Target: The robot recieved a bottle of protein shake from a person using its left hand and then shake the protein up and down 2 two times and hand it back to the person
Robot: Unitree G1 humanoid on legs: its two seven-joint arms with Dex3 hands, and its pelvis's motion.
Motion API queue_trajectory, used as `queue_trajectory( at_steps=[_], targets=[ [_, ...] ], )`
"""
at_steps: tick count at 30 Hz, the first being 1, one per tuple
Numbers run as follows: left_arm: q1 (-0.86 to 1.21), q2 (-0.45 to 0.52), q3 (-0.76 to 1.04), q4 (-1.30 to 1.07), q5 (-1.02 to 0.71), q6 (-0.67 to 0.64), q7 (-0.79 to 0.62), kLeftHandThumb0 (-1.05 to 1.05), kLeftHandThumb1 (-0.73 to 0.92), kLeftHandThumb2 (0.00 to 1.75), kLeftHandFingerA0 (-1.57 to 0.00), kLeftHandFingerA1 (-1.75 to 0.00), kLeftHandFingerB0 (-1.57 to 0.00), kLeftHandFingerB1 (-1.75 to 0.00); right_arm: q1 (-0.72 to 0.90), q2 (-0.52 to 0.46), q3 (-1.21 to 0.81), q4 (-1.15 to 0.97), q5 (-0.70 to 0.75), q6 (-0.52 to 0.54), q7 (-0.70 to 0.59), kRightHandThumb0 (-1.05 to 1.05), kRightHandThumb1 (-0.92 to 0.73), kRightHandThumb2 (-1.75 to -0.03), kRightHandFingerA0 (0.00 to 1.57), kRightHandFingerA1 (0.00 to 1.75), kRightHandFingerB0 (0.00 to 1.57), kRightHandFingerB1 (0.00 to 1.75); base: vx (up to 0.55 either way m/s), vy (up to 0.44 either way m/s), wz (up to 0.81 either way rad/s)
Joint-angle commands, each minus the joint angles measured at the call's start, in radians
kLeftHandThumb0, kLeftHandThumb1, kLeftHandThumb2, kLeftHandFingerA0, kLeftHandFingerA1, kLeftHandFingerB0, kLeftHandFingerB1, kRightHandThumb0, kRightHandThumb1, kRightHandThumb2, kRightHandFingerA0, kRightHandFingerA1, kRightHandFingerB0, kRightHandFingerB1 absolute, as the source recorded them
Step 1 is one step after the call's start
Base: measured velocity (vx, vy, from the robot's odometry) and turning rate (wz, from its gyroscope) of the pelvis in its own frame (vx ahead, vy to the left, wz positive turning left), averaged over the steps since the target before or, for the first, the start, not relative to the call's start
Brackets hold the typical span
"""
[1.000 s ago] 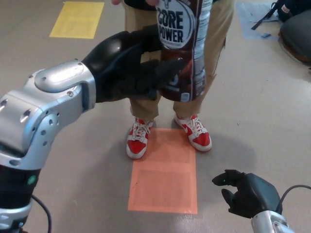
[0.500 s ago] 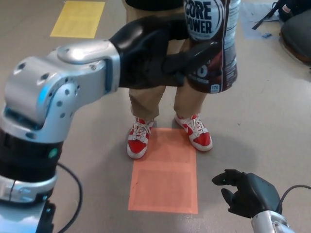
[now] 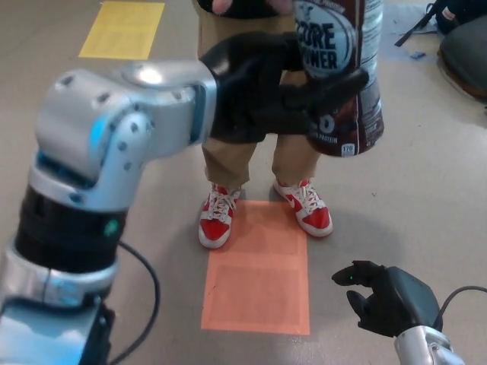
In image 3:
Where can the person's right red white sneaker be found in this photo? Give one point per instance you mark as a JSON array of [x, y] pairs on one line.
[[215, 226]]

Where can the robot left black Dex3 hand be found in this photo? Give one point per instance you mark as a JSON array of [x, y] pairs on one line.
[[247, 83]]

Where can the robot right black Dex3 hand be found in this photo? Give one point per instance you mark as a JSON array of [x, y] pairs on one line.
[[407, 300]]

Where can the small blue tape scrap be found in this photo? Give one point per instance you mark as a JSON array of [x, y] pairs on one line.
[[417, 55]]

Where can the khaki cargo trousers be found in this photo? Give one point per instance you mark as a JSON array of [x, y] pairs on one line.
[[228, 163]]

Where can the dark blue backpack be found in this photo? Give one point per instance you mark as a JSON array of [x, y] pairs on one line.
[[460, 15]]

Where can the yellow paper sheet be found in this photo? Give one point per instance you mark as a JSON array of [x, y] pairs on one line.
[[121, 30]]

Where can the person's black shirt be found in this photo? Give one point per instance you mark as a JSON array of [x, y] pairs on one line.
[[251, 9]]

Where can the person's red white sneaker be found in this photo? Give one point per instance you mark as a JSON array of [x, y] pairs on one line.
[[312, 214], [215, 226]]

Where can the brown chocolate protein shake bottle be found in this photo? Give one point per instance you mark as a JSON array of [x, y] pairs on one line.
[[361, 38]]

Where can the robot right silver arm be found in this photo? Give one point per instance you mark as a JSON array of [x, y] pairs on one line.
[[422, 346]]

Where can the person's left red white sneaker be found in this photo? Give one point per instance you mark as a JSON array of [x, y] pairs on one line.
[[312, 214]]

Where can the grey round chair seat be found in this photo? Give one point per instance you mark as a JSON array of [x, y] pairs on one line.
[[468, 57]]

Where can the orange paper sheet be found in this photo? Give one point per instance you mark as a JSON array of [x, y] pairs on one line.
[[255, 281]]

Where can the person's bare hand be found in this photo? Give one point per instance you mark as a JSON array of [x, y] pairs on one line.
[[222, 4], [281, 5]]

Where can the blue paper sheet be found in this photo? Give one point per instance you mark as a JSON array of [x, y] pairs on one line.
[[395, 23]]

